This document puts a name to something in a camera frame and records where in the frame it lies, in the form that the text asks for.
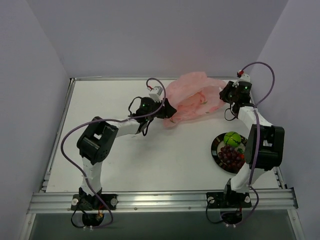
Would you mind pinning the dark rimmed beige plate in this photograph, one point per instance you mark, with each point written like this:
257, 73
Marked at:
218, 143

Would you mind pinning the green fake fruit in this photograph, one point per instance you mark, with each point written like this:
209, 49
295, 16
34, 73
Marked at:
232, 138

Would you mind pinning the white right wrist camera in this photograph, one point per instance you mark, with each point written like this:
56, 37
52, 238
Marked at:
243, 77

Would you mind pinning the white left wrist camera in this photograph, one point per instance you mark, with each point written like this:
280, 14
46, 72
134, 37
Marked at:
156, 94

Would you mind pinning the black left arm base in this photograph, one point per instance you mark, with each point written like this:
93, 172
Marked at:
96, 211

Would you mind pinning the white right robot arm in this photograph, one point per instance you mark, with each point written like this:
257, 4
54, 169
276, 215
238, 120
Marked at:
265, 142

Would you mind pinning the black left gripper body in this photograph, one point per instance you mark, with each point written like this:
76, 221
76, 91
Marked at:
164, 110

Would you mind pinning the fake strawberry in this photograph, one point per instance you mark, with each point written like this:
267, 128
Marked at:
241, 155

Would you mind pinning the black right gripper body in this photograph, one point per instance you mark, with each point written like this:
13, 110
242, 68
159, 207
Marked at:
225, 94

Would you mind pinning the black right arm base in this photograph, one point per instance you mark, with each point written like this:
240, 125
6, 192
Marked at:
230, 203

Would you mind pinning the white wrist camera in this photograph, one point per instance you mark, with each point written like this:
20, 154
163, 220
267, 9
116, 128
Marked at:
156, 94
243, 77

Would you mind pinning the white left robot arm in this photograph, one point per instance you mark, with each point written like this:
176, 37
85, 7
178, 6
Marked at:
96, 141

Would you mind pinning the dark red fake grapes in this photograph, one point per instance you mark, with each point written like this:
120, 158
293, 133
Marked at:
228, 159

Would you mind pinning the pink floral plastic bag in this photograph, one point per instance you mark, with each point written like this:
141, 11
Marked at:
193, 95

